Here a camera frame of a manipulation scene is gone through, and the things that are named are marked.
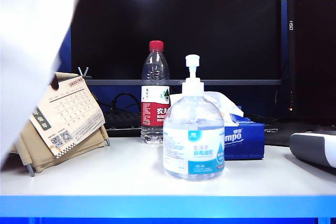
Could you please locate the clear pump sanitizer bottle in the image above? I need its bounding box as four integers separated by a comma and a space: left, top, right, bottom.
162, 54, 226, 182

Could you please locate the blue white tissue pack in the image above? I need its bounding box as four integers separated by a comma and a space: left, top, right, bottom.
209, 90, 265, 161

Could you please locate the white tissue sheet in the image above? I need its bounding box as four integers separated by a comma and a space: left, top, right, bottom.
0, 0, 89, 173

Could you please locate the red label water bottle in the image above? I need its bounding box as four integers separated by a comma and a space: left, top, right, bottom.
141, 40, 171, 145

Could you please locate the black keyboard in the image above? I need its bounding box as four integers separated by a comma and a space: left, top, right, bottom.
103, 110, 144, 137

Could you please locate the black AOC monitor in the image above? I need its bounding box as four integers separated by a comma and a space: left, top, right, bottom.
70, 0, 282, 86

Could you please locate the beige desk calendar card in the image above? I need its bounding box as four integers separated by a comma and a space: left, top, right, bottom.
29, 76, 106, 158

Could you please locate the dark calendar clip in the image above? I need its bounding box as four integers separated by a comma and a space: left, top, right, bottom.
49, 75, 60, 91

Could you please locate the black labelled device base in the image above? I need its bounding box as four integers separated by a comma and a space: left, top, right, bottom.
264, 119, 293, 146

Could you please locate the beige fabric calendar stand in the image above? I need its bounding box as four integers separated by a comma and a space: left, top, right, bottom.
2, 66, 111, 177

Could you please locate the black HSD monitor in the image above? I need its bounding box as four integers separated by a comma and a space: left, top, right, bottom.
286, 0, 336, 120

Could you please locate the grey white device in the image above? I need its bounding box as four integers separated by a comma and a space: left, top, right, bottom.
289, 129, 336, 168

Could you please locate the black looped cable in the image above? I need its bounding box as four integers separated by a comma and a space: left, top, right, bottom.
103, 92, 143, 112

